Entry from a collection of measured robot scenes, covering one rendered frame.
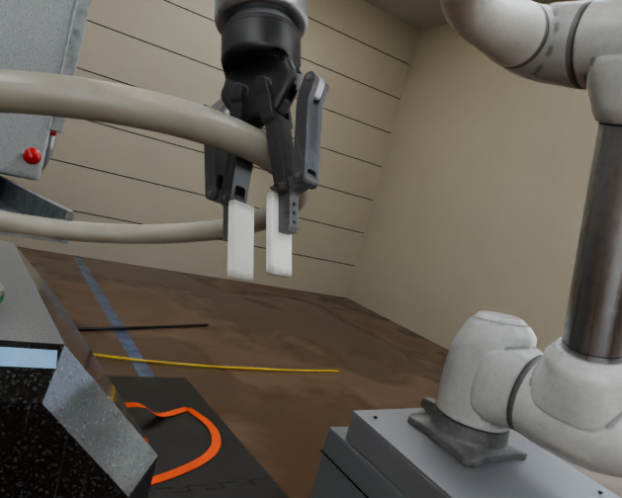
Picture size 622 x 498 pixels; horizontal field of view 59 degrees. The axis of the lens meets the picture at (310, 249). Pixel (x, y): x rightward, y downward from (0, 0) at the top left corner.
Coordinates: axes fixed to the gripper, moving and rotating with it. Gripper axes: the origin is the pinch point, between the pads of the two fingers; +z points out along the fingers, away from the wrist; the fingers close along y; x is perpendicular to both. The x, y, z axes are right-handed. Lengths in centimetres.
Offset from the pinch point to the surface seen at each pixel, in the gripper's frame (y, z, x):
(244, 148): -0.6, -7.3, 3.1
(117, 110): 2.9, -7.5, 13.6
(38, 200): 55, -16, -13
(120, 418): 70, 23, -46
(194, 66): 384, -323, -393
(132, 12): 407, -358, -319
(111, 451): 69, 29, -43
